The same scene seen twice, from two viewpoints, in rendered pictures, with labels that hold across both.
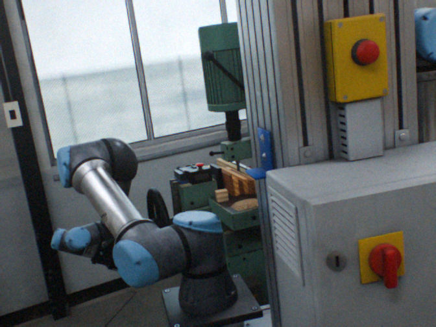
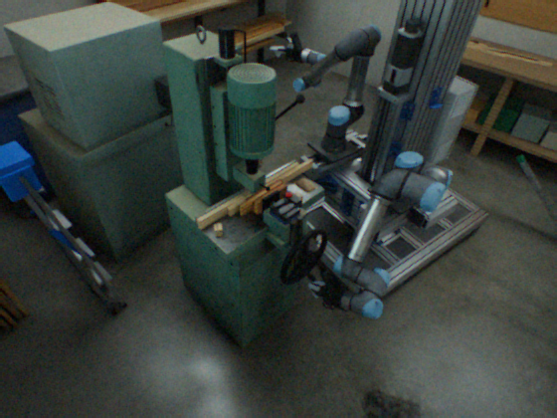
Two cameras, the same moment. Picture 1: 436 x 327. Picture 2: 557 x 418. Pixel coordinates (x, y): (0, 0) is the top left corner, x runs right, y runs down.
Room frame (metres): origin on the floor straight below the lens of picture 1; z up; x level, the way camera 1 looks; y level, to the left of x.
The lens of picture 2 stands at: (2.50, 1.07, 2.07)
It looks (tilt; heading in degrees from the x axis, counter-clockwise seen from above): 44 degrees down; 241
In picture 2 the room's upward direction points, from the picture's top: 4 degrees clockwise
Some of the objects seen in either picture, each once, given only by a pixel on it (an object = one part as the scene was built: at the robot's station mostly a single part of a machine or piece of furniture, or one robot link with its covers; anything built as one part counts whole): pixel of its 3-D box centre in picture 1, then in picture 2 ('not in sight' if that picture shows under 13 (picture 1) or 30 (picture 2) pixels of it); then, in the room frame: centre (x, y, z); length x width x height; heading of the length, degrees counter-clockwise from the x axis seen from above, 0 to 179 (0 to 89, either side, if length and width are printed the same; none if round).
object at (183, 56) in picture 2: not in sight; (208, 125); (2.09, -0.36, 1.16); 0.22 x 0.22 x 0.72; 19
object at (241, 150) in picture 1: (241, 150); (249, 177); (2.00, -0.11, 1.03); 0.14 x 0.07 x 0.09; 109
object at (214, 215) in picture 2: (246, 177); (252, 192); (1.99, -0.11, 0.93); 0.60 x 0.02 x 0.05; 19
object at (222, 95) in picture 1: (226, 67); (252, 112); (2.00, -0.09, 1.35); 0.18 x 0.18 x 0.31
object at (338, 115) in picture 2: not in sight; (338, 120); (1.33, -0.43, 0.98); 0.13 x 0.12 x 0.14; 25
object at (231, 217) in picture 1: (217, 197); (271, 216); (1.95, 0.01, 0.87); 0.61 x 0.30 x 0.06; 19
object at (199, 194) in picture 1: (194, 191); (284, 219); (1.92, 0.09, 0.92); 0.15 x 0.13 x 0.09; 19
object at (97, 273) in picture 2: not in sight; (66, 245); (2.86, -0.47, 0.58); 0.27 x 0.25 x 1.16; 22
